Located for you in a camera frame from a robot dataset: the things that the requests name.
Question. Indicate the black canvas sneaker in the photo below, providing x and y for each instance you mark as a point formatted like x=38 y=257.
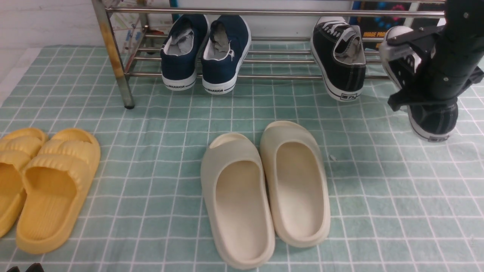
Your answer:
x=433 y=123
x=337 y=48

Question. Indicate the navy canvas sneaker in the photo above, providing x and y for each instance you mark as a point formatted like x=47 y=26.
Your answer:
x=228 y=45
x=180 y=50

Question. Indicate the right navy canvas sneaker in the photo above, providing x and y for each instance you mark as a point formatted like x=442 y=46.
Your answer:
x=228 y=45

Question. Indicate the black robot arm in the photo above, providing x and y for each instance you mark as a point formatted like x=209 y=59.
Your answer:
x=464 y=14

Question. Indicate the left navy canvas sneaker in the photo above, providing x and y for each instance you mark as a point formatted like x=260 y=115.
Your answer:
x=180 y=50

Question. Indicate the left cream slipper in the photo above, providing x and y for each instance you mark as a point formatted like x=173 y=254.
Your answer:
x=234 y=191

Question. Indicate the colourful printed paper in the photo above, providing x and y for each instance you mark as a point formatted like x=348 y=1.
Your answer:
x=127 y=27

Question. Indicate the cream slipper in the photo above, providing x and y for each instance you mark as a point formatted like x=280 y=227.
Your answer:
x=297 y=184
x=234 y=191

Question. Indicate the yellow slipper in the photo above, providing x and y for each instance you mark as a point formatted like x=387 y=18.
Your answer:
x=17 y=149
x=57 y=181

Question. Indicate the green checkered cloth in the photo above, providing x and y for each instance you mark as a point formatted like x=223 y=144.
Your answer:
x=398 y=204

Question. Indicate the steel shoe rack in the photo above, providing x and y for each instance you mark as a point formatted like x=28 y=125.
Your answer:
x=150 y=67

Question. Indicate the right yellow slipper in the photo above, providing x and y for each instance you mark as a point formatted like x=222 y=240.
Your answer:
x=57 y=181

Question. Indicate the left yellow slipper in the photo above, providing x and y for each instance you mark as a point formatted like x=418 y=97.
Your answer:
x=17 y=149

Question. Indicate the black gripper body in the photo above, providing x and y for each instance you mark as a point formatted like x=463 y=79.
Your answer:
x=449 y=59

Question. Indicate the right cream slipper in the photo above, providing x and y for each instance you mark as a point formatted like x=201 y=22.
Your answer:
x=297 y=184

